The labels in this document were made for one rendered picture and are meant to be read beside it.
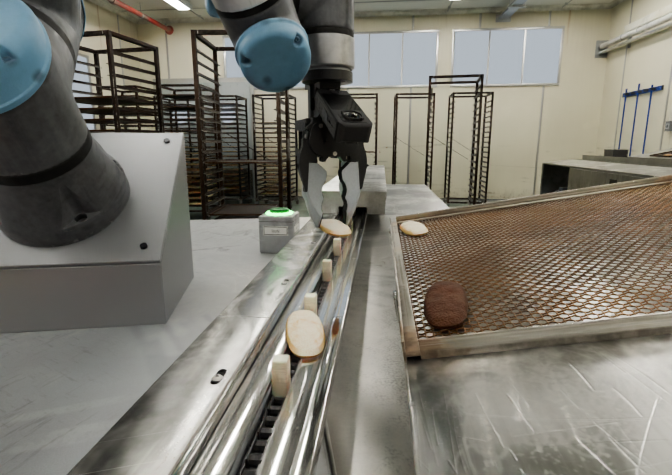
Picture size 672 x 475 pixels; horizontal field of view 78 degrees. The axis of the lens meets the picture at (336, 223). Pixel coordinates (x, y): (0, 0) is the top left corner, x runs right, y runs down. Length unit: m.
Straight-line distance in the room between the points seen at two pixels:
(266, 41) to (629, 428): 0.39
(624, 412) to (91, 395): 0.40
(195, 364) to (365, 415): 0.14
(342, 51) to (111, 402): 0.46
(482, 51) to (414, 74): 1.17
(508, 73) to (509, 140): 1.11
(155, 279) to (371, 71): 7.26
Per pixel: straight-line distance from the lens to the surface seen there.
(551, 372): 0.30
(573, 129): 8.24
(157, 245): 0.54
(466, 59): 7.82
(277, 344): 0.41
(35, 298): 0.60
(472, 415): 0.26
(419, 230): 0.66
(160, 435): 0.30
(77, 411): 0.43
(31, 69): 0.48
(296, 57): 0.44
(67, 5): 0.60
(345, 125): 0.49
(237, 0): 0.43
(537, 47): 8.13
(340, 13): 0.59
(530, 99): 8.01
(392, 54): 7.72
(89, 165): 0.55
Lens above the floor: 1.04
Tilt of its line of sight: 11 degrees down
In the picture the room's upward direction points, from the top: straight up
